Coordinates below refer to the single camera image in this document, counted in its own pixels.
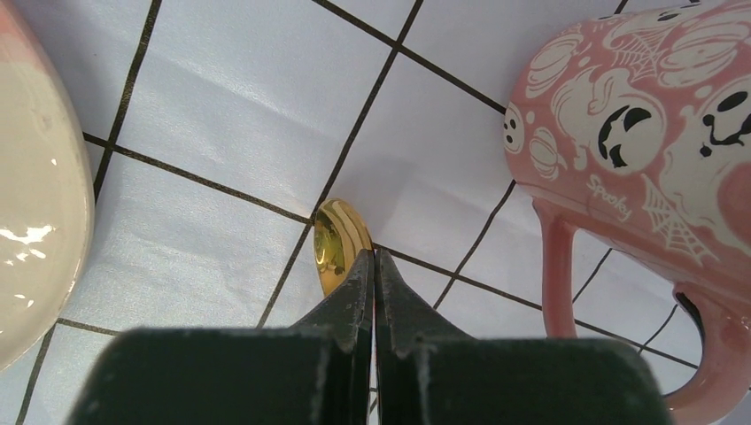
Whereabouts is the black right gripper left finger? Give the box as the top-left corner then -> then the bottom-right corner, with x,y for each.
66,251 -> 375,424

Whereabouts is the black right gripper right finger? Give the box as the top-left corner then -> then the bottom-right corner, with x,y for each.
375,251 -> 671,424

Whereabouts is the metal spoon wooden handle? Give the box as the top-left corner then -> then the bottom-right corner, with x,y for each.
313,198 -> 374,297

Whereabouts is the white checked tablecloth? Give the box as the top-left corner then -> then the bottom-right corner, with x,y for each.
1,1 -> 669,424

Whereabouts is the pink patterned mug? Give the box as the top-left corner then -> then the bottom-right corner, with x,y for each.
503,1 -> 750,424

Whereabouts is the cream pink branch plate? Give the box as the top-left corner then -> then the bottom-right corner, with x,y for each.
1,1 -> 94,368

